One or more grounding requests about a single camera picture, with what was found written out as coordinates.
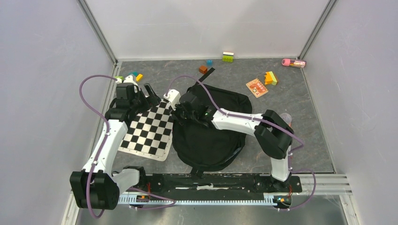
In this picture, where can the black student backpack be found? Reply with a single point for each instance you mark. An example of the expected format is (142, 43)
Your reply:
(209, 149)

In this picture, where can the green white block stack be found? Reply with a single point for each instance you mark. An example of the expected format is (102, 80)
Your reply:
(228, 56)

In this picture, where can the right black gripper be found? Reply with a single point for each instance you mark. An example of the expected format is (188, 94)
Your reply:
(176, 111)

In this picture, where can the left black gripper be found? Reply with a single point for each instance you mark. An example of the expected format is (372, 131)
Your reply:
(148, 103)

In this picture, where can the teal block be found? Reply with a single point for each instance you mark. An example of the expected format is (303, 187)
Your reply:
(134, 73)

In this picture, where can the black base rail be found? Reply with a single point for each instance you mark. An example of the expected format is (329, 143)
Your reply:
(210, 189)

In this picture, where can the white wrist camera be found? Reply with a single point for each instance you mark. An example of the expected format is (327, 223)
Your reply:
(173, 97)
(128, 81)

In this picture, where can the clear round glitter jar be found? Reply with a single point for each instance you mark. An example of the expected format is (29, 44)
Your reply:
(287, 118)

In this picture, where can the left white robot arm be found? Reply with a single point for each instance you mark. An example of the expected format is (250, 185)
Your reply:
(95, 186)

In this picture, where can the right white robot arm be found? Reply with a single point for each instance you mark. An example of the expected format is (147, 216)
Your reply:
(272, 134)

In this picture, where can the small orange spiral notebook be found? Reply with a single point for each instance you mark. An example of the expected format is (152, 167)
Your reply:
(257, 88)

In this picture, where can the orange green block stack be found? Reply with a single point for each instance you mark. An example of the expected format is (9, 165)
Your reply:
(270, 78)

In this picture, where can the yellow orange block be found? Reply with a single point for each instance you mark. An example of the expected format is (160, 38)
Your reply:
(139, 77)

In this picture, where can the pink capped marker tube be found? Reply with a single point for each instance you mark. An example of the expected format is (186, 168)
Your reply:
(293, 63)

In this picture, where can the black white chessboard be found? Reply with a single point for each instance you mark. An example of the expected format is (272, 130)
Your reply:
(150, 134)

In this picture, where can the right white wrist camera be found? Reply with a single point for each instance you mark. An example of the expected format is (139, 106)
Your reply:
(173, 97)

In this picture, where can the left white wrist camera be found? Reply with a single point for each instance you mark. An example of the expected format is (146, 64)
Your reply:
(128, 81)

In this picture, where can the brown orange cube block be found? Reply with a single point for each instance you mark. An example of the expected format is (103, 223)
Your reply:
(203, 69)

